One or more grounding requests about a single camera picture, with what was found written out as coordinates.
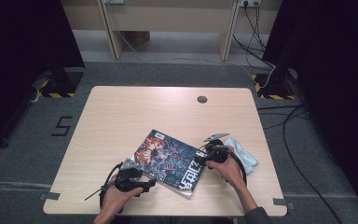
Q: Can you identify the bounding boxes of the right hand-held gripper black cable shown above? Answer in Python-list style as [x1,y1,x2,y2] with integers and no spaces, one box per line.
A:
[227,148,248,186]

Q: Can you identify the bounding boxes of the dark illustrated magazine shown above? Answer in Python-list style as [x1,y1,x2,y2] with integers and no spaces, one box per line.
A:
[132,129,209,200]

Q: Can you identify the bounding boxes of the brown cardboard box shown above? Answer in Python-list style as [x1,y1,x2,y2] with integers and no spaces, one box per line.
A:
[122,31,151,48]

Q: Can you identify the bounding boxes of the person's right hand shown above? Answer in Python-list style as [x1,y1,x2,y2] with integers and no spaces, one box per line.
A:
[205,148,246,189]

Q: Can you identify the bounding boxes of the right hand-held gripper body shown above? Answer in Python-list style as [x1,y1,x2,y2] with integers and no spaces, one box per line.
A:
[203,133,230,164]

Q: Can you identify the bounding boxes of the black floor cables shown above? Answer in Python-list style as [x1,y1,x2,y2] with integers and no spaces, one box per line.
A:
[255,104,343,224]

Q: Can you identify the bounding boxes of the light blue wiping cloth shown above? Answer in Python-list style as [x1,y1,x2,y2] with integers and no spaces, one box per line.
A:
[223,137,259,175]

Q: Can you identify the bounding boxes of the bundle of black wall cables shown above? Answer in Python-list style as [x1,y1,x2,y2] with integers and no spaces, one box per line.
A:
[232,1,276,68]

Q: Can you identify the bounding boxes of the beige wooden desk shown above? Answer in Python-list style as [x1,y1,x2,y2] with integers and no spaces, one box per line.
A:
[59,0,283,62]

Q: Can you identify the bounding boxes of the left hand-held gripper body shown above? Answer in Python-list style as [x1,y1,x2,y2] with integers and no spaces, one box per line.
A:
[115,158,147,193]

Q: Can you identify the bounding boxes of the stand base with hazard tape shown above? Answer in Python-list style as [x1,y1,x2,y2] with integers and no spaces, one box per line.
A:
[32,68,85,99]
[251,68,299,101]

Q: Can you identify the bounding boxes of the black curtain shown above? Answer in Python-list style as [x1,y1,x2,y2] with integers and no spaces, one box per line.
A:
[262,0,358,223]
[0,0,85,153]

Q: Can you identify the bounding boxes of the long white cable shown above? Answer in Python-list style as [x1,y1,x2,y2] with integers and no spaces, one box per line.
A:
[116,29,277,90]

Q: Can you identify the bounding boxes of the person's left hand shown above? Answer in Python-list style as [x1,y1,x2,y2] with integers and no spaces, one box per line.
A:
[101,188,144,216]

